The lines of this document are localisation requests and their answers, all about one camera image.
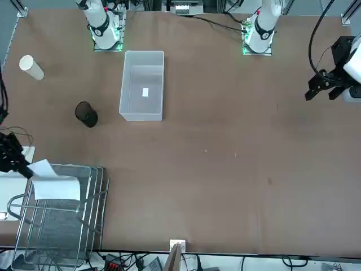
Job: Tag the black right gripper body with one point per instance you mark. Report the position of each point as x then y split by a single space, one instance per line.
9 153

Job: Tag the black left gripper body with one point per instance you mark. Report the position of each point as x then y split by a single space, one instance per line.
342 50

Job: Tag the white A4 paper sheet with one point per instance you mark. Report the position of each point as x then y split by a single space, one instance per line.
56 187

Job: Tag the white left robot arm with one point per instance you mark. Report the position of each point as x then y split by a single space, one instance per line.
263 25

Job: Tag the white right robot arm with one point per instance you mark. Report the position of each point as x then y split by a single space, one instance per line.
98 19

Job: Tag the silver mesh file organizer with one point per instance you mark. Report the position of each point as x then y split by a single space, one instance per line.
59 226

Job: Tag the black mesh pen cup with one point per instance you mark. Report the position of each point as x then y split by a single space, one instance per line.
87 117

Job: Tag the white paper cup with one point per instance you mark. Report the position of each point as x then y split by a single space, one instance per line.
32 69

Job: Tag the translucent plastic bin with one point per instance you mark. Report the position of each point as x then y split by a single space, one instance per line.
141 110

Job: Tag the white label sticker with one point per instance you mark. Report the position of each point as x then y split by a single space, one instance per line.
145 92

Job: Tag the white power socket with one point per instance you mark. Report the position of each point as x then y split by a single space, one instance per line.
177 244

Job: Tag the brown wooden boards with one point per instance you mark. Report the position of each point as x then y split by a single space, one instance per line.
173 259

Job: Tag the aluminium corner bracket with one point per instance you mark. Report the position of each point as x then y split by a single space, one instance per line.
348 15
21 9

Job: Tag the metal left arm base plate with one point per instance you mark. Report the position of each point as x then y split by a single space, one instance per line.
268 49

